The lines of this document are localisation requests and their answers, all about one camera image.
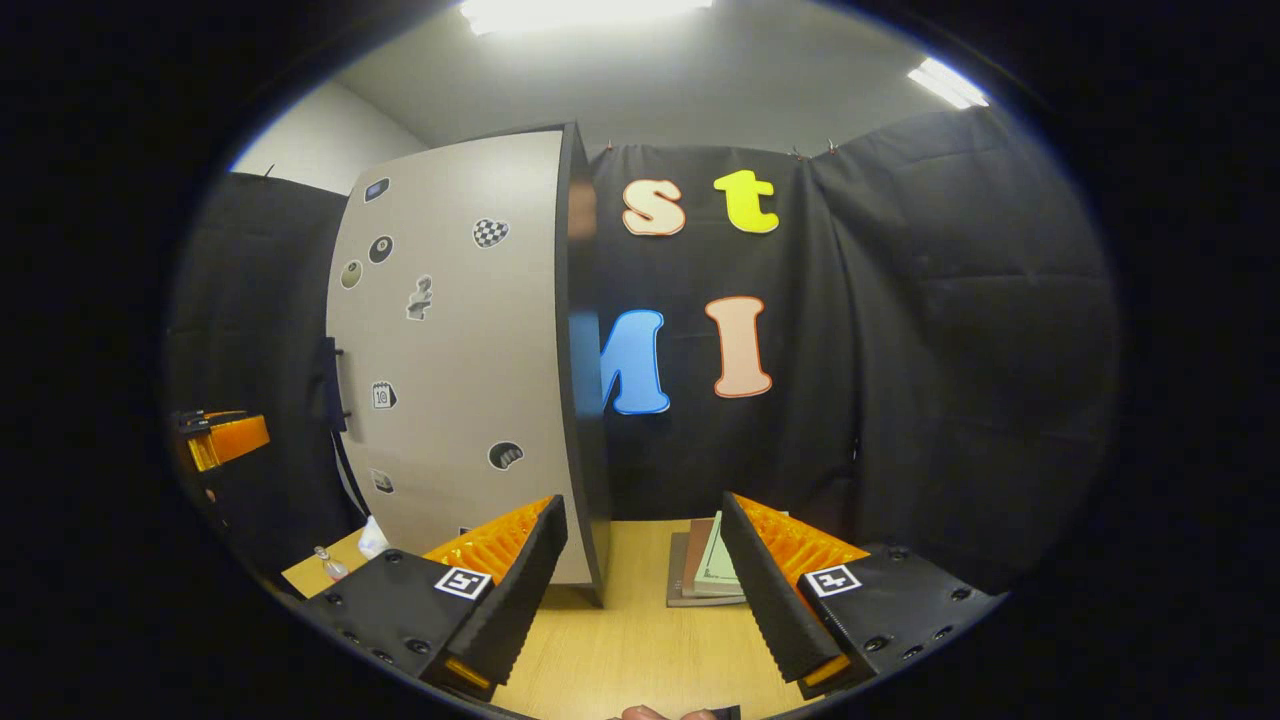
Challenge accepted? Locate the black cabinet door handle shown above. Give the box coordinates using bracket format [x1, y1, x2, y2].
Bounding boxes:
[319, 337, 352, 434]

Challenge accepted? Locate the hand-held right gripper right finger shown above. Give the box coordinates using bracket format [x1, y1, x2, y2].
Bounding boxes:
[722, 492, 1011, 699]

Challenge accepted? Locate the black backdrop cloth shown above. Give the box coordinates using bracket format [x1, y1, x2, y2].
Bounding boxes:
[165, 105, 1121, 593]

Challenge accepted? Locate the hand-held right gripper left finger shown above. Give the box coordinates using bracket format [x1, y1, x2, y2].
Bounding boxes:
[285, 493, 569, 701]

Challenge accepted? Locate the dark grey cabinet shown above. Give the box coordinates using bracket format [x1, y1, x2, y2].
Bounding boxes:
[325, 122, 614, 608]

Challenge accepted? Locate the ceiling light panel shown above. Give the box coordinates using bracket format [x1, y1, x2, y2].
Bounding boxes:
[458, 0, 715, 37]
[907, 57, 992, 110]

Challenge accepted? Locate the grey book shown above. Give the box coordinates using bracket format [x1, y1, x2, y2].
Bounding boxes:
[666, 532, 750, 609]

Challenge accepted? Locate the brown book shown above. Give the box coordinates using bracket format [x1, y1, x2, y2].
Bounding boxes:
[682, 518, 720, 599]

